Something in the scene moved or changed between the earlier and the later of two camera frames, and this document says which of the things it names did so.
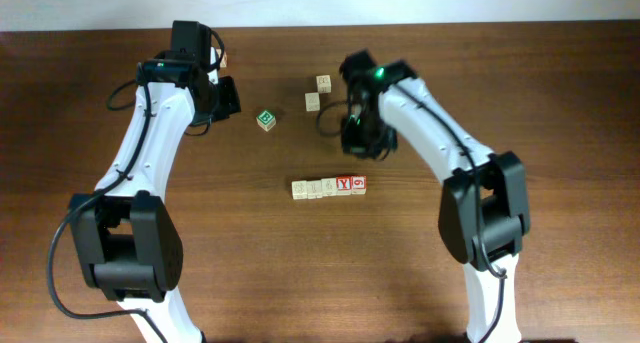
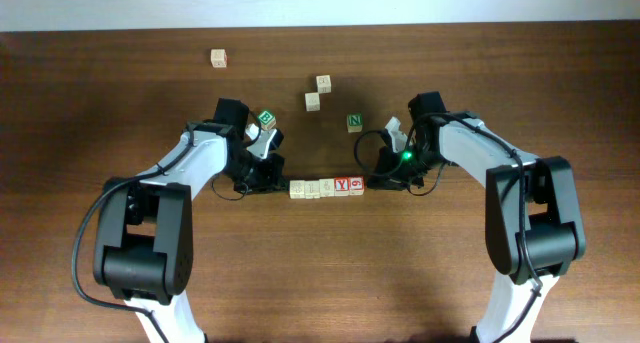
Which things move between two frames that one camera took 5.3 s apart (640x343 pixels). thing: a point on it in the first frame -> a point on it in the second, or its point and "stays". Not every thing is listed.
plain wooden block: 314,189 stays
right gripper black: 351,147 -> 390,181
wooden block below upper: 312,101 stays
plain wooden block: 223,61 stays
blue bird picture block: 358,185 stays
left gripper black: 231,104 -> 270,178
